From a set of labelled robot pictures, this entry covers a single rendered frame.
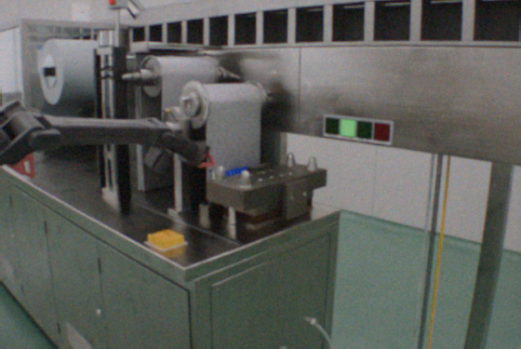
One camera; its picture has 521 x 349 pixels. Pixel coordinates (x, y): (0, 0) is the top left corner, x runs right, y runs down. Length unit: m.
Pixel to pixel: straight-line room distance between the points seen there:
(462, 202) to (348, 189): 1.11
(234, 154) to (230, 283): 0.46
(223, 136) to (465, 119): 0.72
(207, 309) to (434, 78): 0.87
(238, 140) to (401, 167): 2.65
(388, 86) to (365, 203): 2.93
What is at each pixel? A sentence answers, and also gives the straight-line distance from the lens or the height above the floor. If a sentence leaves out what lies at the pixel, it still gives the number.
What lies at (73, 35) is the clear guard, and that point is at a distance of 2.27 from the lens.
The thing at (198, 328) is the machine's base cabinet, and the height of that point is 0.72.
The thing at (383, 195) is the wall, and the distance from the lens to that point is 4.10.
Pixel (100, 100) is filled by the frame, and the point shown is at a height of 1.25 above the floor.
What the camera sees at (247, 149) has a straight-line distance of 1.50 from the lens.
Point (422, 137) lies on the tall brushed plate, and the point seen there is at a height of 1.18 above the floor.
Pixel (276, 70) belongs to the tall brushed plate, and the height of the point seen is 1.36.
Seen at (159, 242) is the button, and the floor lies 0.92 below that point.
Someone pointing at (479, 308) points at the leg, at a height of 0.64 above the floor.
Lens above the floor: 1.36
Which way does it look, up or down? 11 degrees down
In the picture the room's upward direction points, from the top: 1 degrees clockwise
